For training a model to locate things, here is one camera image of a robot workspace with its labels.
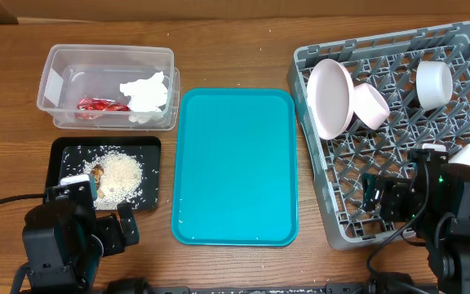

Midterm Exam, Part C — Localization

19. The brown food scrap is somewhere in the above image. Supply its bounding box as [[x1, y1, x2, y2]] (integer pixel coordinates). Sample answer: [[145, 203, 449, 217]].
[[91, 164, 104, 198]]

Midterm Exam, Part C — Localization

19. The black rectangular tray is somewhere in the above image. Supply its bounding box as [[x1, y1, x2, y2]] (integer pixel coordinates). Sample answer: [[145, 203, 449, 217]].
[[46, 136, 162, 187]]

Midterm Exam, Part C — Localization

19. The pink bowl with rice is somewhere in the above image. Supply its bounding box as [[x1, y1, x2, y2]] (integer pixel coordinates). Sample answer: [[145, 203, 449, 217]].
[[354, 83, 390, 130]]

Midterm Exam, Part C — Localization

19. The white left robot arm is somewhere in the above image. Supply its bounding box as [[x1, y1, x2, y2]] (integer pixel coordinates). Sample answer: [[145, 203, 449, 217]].
[[11, 201, 140, 293]]

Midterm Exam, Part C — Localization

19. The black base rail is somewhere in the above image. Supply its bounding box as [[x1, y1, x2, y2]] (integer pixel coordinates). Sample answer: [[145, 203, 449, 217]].
[[104, 277, 440, 294]]

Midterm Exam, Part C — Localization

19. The crumpled white paper napkin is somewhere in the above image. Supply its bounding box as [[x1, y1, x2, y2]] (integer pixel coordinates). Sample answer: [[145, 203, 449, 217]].
[[119, 71, 168, 124]]

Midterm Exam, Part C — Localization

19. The pile of white rice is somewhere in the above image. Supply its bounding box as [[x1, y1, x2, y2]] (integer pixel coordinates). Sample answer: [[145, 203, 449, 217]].
[[59, 145, 161, 211]]

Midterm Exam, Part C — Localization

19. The large white plate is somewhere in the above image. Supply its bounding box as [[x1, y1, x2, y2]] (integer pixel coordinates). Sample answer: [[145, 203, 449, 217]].
[[307, 59, 354, 140]]

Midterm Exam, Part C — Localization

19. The red foil snack wrapper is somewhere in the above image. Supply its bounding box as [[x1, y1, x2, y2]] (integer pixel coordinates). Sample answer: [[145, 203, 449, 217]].
[[75, 98, 130, 120]]

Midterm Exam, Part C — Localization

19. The grey-green bowl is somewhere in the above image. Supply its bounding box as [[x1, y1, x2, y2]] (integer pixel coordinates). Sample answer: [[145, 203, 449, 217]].
[[416, 61, 453, 111]]

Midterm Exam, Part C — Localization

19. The grey dishwasher rack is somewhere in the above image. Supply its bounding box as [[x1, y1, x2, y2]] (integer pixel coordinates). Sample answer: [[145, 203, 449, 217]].
[[287, 21, 470, 250]]

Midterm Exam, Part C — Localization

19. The teal serving tray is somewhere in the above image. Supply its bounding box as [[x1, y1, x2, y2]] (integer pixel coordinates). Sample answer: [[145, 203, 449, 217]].
[[171, 88, 299, 247]]

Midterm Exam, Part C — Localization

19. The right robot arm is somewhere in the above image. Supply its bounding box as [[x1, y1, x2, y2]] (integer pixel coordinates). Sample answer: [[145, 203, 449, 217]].
[[362, 163, 470, 293]]

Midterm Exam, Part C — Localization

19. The clear plastic waste bin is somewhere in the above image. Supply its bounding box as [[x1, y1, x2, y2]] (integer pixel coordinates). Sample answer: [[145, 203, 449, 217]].
[[37, 44, 180, 131]]

